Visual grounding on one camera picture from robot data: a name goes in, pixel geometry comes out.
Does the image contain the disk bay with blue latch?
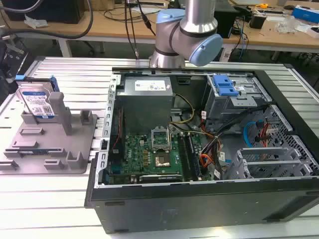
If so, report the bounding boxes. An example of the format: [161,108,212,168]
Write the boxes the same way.
[204,74,272,120]

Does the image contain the hard disk in blue carrier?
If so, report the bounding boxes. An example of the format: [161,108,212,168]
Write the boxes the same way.
[15,74,59,120]

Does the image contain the socket cover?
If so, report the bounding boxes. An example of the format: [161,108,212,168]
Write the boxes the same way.
[151,128,170,152]

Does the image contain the grey power supply unit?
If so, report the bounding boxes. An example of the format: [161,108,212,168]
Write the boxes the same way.
[115,76,174,136]

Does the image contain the green motherboard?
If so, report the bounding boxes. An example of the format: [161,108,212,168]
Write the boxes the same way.
[106,131,215,184]

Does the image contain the black RAM stick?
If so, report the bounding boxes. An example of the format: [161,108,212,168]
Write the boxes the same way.
[186,133,203,180]

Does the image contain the black graphics card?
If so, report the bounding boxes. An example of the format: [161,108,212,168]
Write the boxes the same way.
[139,173,183,183]

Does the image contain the black open PC case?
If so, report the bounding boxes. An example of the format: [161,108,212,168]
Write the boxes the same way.
[84,64,319,235]

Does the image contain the wooden desk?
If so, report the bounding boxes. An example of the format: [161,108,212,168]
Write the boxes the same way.
[0,0,319,53]

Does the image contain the grey parts rack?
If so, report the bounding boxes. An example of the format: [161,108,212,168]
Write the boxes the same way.
[0,91,99,176]

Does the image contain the black box under desk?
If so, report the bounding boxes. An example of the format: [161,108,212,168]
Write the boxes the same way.
[213,3,241,39]

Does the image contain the RAM stick in rack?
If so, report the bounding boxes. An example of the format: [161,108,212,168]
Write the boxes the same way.
[4,148,63,154]

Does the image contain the black cylinder container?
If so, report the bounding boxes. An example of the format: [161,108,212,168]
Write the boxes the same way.
[249,12,267,29]

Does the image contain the black device with connectors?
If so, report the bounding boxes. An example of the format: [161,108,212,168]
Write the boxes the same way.
[0,39,28,105]

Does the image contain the blue cardboard box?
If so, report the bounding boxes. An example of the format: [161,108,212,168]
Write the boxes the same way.
[291,4,319,24]

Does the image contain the yellow and black wire bundle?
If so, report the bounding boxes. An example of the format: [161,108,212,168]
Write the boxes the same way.
[168,93,217,140]

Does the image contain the red wire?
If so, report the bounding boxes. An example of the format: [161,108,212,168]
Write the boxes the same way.
[110,107,124,153]

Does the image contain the orange wire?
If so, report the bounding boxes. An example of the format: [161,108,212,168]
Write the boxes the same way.
[199,153,215,172]

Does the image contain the blue wire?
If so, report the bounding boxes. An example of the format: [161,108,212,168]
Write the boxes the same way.
[243,119,264,151]

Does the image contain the black hanging cable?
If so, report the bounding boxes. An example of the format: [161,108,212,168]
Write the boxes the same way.
[124,0,140,60]

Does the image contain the grey thick hose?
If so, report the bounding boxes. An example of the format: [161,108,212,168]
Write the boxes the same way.
[0,0,94,40]

